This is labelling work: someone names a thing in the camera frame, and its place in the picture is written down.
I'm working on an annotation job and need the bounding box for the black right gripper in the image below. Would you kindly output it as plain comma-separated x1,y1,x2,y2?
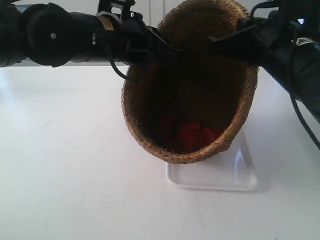
208,0,315,67

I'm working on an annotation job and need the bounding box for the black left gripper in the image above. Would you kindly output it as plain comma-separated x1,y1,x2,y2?
96,0,183,66

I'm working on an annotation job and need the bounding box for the brown woven straw basket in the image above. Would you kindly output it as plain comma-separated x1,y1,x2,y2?
121,0,258,164

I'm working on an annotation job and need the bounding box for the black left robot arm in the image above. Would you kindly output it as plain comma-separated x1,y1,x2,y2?
0,0,182,68

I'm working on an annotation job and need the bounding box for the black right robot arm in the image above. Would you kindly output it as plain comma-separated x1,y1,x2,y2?
208,0,320,120

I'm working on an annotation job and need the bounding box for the red cylinder front middle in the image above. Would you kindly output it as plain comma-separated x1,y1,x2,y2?
176,121,204,154

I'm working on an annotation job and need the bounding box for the red cylinder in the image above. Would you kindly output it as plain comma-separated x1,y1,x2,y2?
202,127,225,145
176,121,204,154

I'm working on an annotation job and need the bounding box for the red cylinder front right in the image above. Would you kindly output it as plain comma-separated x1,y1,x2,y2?
202,127,225,145

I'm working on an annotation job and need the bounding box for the white rectangular plastic tray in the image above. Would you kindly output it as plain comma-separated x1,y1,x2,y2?
165,130,258,192

